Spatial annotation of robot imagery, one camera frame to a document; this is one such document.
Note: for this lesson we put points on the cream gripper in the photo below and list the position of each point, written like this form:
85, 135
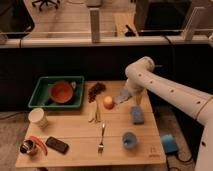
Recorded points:
138, 98

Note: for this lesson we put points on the light blue towel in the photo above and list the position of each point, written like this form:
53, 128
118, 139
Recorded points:
123, 96

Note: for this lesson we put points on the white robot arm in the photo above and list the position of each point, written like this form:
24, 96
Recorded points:
195, 103

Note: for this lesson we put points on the blue sponge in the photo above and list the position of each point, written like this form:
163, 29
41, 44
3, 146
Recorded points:
137, 115

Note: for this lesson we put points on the orange fruit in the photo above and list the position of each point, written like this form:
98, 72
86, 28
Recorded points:
108, 102

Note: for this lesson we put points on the bunch of dark grapes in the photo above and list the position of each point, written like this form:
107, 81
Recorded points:
95, 90

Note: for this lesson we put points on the blue cup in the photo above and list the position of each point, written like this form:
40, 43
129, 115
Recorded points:
129, 140

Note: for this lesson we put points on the blue device on floor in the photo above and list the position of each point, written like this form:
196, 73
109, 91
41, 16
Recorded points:
169, 144

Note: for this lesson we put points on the silver fork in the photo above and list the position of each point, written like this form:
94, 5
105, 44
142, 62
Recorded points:
101, 145

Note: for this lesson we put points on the small object in bin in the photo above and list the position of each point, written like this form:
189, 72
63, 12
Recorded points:
74, 85

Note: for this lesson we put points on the orange bowl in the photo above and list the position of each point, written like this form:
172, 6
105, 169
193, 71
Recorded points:
61, 92

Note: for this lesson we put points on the black smartphone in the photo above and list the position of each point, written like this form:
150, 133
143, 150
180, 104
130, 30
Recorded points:
57, 145

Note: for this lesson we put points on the green plastic bin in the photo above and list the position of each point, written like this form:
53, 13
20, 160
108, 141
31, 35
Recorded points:
41, 99

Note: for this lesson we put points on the white paper cup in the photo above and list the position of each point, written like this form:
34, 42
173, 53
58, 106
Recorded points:
38, 117

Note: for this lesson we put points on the red chili pepper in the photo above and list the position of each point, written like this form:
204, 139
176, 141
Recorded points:
39, 143

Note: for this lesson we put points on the small metal cup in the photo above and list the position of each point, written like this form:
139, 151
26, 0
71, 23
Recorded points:
28, 147

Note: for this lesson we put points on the black office chair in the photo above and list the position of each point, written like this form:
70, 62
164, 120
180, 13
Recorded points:
46, 2

